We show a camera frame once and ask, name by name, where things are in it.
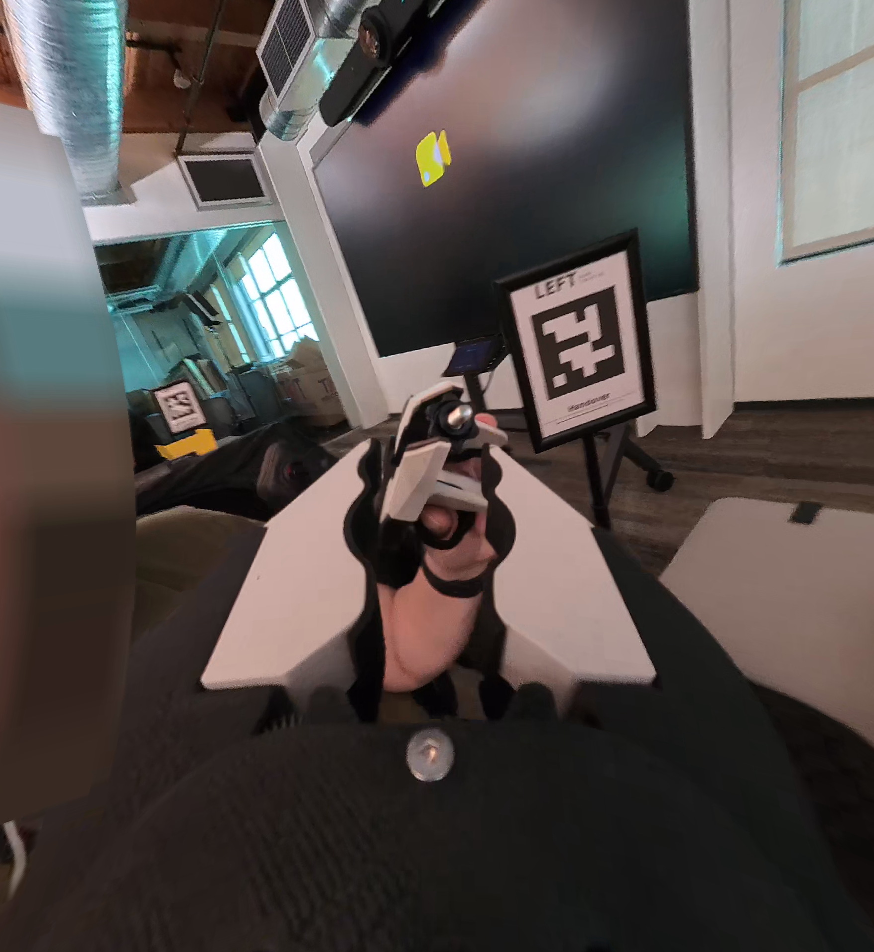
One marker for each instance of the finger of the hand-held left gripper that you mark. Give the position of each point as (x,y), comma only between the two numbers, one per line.
(415,480)
(416,405)

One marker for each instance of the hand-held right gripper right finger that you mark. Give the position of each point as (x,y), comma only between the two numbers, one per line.
(571,595)

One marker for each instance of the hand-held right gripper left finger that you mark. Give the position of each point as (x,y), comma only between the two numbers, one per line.
(295,580)

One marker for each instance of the black knob screw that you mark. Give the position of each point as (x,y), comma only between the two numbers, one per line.
(455,422)

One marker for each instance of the person's left hand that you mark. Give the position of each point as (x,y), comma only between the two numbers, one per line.
(429,632)

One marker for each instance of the small yellow bin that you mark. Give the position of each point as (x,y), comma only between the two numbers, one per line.
(188,444)

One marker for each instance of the small framed marker sign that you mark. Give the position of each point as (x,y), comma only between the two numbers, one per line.
(179,407)

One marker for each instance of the small tablet on stand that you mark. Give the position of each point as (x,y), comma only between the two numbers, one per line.
(474,353)

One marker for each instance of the cardboard boxes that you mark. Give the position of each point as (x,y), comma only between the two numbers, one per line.
(310,387)

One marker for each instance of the black rolling stand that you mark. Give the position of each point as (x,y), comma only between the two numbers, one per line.
(608,483)

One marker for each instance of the black framed marker sign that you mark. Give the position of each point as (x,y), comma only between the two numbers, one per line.
(586,349)

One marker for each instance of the yellow sticker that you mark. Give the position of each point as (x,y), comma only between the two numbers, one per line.
(432,158)

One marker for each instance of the white framed window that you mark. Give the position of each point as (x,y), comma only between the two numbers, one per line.
(854,126)

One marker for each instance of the large black wall screen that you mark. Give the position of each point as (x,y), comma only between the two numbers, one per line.
(541,186)

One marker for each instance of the white wall vent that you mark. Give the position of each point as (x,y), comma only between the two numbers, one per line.
(225,178)

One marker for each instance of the black camera bar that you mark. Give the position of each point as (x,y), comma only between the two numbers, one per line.
(362,67)

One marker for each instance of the silver duct with grille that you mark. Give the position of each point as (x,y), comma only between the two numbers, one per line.
(295,59)

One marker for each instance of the ribbed silver duct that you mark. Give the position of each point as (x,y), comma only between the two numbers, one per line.
(72,97)

